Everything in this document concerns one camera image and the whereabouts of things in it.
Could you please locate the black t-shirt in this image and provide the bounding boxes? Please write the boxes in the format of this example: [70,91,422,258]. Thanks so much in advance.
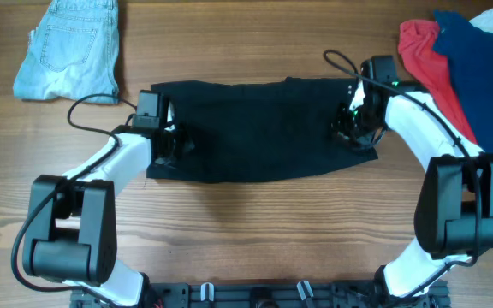
[147,77,377,183]

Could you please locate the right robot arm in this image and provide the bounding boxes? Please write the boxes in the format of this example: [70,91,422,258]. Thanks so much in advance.
[337,83,493,307]

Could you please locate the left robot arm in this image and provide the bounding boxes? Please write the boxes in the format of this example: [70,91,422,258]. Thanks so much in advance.
[11,126,187,307]

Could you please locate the red garment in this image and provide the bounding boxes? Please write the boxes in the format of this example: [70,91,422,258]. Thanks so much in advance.
[398,20,478,145]

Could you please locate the folded light blue jeans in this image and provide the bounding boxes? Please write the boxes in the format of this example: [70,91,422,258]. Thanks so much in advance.
[13,0,120,104]

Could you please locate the navy blue garment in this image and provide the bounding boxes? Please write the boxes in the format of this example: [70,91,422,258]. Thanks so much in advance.
[433,10,493,153]

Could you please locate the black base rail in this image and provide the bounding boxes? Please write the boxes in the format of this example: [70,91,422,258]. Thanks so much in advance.
[69,280,451,308]

